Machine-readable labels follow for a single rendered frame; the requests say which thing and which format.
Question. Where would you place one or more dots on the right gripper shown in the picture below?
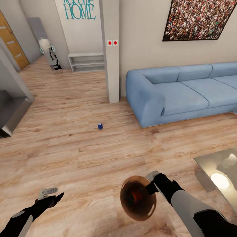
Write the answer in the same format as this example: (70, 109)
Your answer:
(150, 188)

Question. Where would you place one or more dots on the trash can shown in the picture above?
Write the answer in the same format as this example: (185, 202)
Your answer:
(145, 208)

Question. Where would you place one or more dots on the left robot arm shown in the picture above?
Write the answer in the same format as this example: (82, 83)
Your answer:
(20, 223)

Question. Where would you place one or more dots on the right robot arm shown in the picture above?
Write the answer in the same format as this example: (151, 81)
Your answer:
(200, 219)

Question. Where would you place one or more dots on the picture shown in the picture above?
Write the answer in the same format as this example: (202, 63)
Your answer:
(190, 20)

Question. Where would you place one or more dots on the door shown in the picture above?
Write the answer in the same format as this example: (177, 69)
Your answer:
(12, 44)

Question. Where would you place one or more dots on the sofa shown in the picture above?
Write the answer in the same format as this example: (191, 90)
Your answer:
(164, 95)

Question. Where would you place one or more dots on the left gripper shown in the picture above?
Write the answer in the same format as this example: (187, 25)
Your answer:
(48, 202)

